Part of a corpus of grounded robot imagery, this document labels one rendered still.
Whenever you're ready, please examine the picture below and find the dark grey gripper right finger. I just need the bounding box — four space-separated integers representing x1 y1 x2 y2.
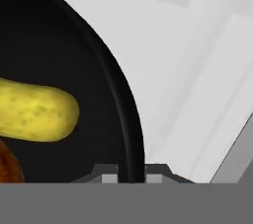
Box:
143 163 198 185

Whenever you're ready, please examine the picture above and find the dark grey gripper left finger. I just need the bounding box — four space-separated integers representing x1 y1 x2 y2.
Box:
71 164 120 185

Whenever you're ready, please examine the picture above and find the black bowl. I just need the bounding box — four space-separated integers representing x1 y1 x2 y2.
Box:
0 0 146 185

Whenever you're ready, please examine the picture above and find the yellow-green cucumber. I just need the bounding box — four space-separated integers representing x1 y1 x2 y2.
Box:
0 77 81 143

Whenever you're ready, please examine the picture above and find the brown chicken drumstick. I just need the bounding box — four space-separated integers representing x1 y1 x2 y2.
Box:
0 138 26 185

